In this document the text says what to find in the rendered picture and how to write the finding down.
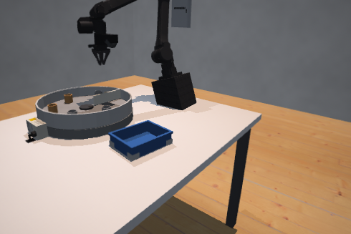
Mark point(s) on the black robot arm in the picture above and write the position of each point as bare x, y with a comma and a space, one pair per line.
85, 25

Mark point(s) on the bronze bushing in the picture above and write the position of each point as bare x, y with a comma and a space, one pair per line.
68, 98
52, 108

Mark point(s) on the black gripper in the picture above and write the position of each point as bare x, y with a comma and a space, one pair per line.
100, 49

